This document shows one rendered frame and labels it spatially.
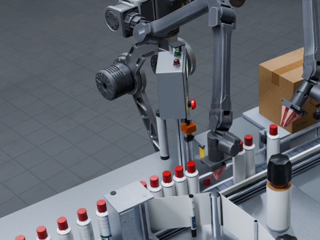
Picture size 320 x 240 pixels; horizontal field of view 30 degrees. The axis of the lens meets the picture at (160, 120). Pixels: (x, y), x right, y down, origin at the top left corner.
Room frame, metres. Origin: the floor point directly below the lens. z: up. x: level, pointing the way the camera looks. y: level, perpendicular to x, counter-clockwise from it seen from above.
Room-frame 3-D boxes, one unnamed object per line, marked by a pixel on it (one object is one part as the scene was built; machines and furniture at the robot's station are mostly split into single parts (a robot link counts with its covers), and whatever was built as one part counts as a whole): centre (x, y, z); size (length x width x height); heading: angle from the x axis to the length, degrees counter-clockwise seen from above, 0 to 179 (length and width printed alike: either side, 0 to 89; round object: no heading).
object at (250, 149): (1.94, -0.34, 0.98); 0.05 x 0.05 x 0.20
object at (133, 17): (2.32, 0.06, 1.45); 0.09 x 0.08 x 0.12; 129
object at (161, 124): (1.88, 0.00, 1.18); 0.04 x 0.04 x 0.21
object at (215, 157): (1.79, -0.19, 1.13); 0.10 x 0.07 x 0.07; 119
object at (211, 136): (1.79, -0.20, 1.19); 0.07 x 0.06 x 0.07; 39
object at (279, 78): (2.45, -0.67, 0.99); 0.30 x 0.24 x 0.27; 118
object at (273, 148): (2.00, -0.45, 0.98); 0.05 x 0.05 x 0.20
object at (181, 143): (1.97, -0.09, 1.17); 0.04 x 0.04 x 0.67; 28
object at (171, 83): (1.89, -0.06, 1.38); 0.17 x 0.10 x 0.19; 173
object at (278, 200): (1.65, -0.40, 1.03); 0.09 x 0.09 x 0.30
